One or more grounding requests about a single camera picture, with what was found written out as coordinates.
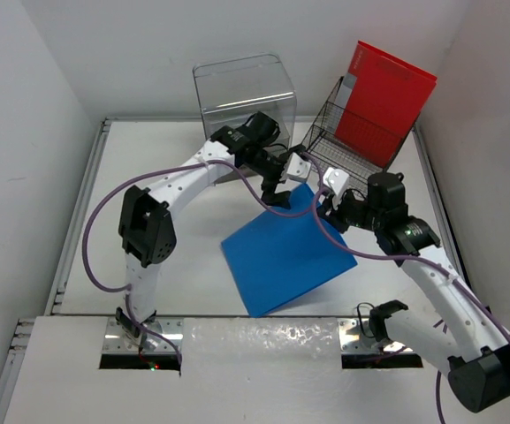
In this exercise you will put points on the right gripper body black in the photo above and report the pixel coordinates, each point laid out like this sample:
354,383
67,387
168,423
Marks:
356,211

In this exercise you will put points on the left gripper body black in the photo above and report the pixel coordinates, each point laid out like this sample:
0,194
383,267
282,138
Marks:
267,165

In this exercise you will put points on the blue folder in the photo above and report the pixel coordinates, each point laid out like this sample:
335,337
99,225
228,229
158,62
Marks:
275,260

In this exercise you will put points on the clear plastic drawer unit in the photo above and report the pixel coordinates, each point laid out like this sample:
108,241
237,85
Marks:
229,91

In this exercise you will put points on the red folder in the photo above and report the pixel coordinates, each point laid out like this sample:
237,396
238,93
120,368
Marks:
385,89

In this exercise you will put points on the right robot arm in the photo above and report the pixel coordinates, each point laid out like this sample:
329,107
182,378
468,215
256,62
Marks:
474,352

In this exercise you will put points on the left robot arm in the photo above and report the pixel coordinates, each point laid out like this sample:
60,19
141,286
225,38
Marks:
146,223

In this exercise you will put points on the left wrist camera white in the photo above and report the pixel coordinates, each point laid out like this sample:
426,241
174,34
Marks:
296,169

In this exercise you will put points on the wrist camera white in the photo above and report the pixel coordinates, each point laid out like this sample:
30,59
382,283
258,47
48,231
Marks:
337,181
296,169

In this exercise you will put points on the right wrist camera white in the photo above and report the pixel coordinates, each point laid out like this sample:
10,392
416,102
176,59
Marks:
337,181

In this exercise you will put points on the black wire mesh rack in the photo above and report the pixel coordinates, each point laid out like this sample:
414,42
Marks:
341,139

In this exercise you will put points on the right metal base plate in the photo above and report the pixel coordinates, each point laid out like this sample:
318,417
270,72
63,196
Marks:
355,337

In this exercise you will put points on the metal base plate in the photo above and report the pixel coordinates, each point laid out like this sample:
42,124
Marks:
355,337
117,341

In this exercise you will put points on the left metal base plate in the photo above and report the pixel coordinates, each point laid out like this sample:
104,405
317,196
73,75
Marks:
117,341

